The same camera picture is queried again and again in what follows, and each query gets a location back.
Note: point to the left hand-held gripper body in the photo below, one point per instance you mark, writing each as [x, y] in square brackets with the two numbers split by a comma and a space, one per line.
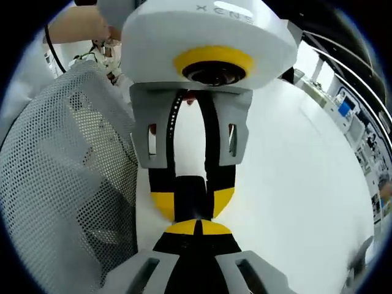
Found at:
[190, 27]

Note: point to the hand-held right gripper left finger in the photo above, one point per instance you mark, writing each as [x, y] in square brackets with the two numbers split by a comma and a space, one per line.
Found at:
[171, 245]

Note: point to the blue box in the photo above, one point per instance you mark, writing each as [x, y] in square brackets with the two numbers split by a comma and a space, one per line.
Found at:
[347, 109]

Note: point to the person's white shirt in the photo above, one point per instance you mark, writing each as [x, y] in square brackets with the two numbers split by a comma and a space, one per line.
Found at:
[101, 65]

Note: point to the white mesh laundry bag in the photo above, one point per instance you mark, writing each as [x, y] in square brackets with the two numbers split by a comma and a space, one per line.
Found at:
[61, 171]

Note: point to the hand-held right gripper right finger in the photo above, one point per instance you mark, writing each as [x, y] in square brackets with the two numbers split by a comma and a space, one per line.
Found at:
[226, 245]

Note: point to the person's left hand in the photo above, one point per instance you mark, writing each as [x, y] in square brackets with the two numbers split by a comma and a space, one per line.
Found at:
[114, 35]

